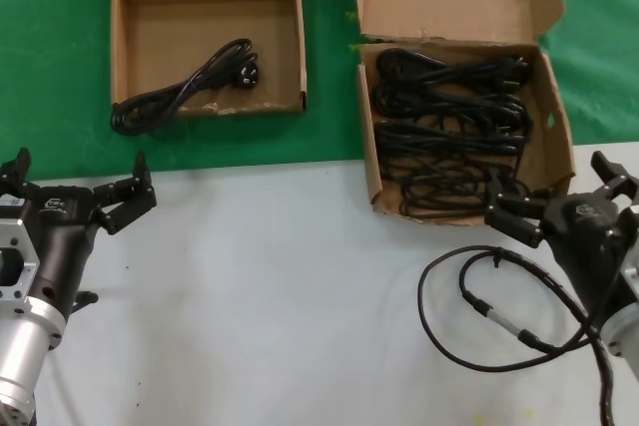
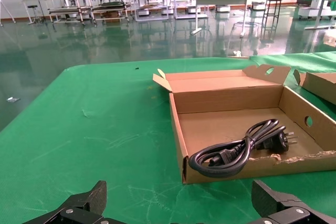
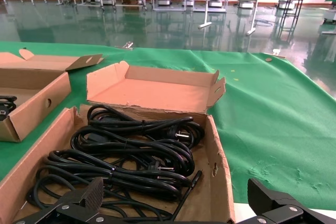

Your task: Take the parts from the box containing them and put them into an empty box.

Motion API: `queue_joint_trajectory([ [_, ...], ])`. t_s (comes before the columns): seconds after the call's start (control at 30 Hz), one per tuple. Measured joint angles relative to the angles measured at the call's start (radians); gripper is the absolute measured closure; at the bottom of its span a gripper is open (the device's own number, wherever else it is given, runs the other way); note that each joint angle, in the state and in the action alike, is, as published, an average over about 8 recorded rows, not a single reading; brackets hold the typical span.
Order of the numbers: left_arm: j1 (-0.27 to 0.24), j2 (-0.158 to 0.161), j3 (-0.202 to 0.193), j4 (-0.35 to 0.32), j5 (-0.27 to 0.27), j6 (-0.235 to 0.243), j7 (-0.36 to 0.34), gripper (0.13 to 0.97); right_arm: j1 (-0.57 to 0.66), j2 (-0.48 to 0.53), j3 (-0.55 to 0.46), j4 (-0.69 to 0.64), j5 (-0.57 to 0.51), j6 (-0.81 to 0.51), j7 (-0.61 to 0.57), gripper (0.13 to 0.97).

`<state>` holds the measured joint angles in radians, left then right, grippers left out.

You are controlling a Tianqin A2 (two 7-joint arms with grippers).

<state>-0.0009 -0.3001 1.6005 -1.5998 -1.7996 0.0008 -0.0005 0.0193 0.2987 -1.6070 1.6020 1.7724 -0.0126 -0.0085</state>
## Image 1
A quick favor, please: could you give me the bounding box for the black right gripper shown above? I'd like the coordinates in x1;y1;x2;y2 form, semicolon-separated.
483;149;639;328

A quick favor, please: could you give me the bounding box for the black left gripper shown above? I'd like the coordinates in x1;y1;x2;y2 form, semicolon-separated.
0;147;159;316

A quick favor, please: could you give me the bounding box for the black power cable with plug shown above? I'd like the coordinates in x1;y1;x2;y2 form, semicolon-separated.
109;37;262;138

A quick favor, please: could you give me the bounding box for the square shallow cardboard box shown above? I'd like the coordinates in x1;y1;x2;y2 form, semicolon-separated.
84;0;311;122

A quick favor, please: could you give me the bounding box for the green cloth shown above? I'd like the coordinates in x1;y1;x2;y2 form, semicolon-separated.
0;0;639;183

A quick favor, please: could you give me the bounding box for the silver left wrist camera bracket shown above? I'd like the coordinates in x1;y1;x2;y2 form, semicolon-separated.
0;217;41;318

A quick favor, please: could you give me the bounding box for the black robot cable with connector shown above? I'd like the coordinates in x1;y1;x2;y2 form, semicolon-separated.
417;244;639;426

